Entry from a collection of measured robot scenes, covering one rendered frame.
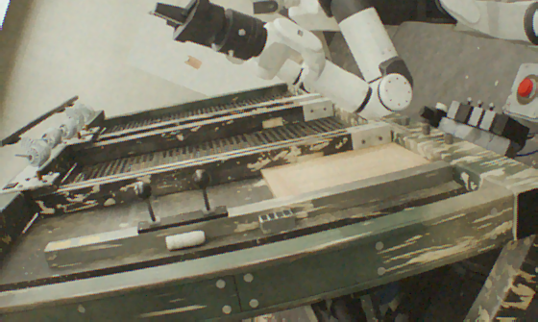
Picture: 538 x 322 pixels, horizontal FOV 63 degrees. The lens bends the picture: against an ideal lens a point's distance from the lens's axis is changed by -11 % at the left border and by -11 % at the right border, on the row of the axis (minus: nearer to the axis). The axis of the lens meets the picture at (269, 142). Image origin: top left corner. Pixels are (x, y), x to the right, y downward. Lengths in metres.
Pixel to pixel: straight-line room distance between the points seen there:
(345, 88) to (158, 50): 4.34
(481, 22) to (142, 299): 1.13
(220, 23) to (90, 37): 5.93
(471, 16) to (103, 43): 5.81
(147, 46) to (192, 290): 4.55
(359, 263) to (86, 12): 6.18
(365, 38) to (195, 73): 4.30
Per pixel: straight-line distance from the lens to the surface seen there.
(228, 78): 5.28
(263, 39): 0.95
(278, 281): 0.84
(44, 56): 7.01
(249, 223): 1.06
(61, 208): 1.46
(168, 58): 5.25
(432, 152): 1.27
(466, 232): 0.95
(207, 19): 0.89
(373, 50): 1.05
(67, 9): 6.85
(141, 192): 0.98
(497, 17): 1.52
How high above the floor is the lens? 1.57
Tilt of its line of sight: 14 degrees down
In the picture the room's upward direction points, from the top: 69 degrees counter-clockwise
